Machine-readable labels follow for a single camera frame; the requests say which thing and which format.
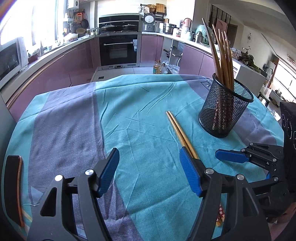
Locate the dark soy sauce bottle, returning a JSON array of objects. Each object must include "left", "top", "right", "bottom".
[{"left": 160, "top": 63, "right": 168, "bottom": 74}]

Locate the mint green kitchen appliance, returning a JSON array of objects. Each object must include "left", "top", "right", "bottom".
[{"left": 196, "top": 25, "right": 209, "bottom": 45}]

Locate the black mesh utensil holder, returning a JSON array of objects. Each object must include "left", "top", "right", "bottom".
[{"left": 198, "top": 74, "right": 254, "bottom": 138}]

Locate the steel cooking pot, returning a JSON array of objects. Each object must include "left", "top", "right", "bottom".
[{"left": 163, "top": 23, "right": 177, "bottom": 35}]

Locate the white water heater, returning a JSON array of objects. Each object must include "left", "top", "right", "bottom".
[{"left": 67, "top": 0, "right": 79, "bottom": 10}]

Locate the cooking oil bottle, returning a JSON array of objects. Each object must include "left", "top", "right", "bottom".
[{"left": 152, "top": 60, "right": 162, "bottom": 74}]

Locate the dark brown chopstick in holder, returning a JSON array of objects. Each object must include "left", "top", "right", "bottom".
[{"left": 201, "top": 18, "right": 223, "bottom": 84}]

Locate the green plant on counter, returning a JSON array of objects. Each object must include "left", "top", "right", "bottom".
[{"left": 238, "top": 47, "right": 261, "bottom": 72}]

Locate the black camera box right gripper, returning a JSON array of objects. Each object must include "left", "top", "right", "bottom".
[{"left": 280, "top": 101, "right": 296, "bottom": 188}]

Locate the white microwave oven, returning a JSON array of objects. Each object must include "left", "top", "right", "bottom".
[{"left": 0, "top": 37, "right": 28, "bottom": 88}]

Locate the teal and grey tablecloth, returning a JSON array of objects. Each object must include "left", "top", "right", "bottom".
[{"left": 6, "top": 75, "right": 283, "bottom": 240}]

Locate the built-in black oven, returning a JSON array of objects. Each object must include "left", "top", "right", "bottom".
[{"left": 98, "top": 13, "right": 142, "bottom": 70}]

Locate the white rice cooker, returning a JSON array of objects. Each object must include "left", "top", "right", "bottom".
[{"left": 143, "top": 13, "right": 156, "bottom": 32}]

